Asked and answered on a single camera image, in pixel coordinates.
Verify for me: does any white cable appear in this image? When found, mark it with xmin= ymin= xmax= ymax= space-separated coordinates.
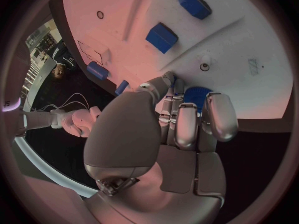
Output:
xmin=30 ymin=101 xmax=90 ymax=112
xmin=56 ymin=92 xmax=91 ymax=111

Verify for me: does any person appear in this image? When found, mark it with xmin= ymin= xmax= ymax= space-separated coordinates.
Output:
xmin=49 ymin=39 xmax=79 ymax=81

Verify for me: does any thin blue cylinder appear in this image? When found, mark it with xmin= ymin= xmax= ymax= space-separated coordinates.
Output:
xmin=114 ymin=80 xmax=131 ymax=96

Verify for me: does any blue gear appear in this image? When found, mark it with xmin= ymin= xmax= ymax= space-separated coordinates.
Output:
xmin=172 ymin=75 xmax=214 ymax=114

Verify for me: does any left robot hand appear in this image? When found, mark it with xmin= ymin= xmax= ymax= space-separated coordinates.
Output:
xmin=83 ymin=71 xmax=239 ymax=224

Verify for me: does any white task board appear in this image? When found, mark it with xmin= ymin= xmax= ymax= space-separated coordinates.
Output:
xmin=60 ymin=0 xmax=294 ymax=119

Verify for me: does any blue block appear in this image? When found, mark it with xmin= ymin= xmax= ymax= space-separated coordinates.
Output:
xmin=145 ymin=22 xmax=179 ymax=54
xmin=177 ymin=0 xmax=213 ymax=20

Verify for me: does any thick blue cylinder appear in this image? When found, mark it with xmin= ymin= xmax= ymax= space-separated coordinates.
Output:
xmin=86 ymin=60 xmax=110 ymax=81

